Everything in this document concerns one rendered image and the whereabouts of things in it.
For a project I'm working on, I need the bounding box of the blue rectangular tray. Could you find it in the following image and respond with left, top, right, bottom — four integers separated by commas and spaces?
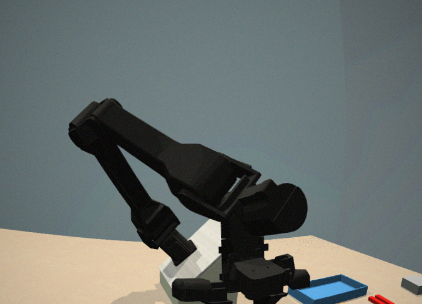
287, 274, 368, 304

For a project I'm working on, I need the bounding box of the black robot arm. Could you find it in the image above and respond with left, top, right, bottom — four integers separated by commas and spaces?
68, 98, 308, 300

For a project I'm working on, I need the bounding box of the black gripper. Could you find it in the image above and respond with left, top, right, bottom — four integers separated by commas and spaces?
172, 237, 310, 304

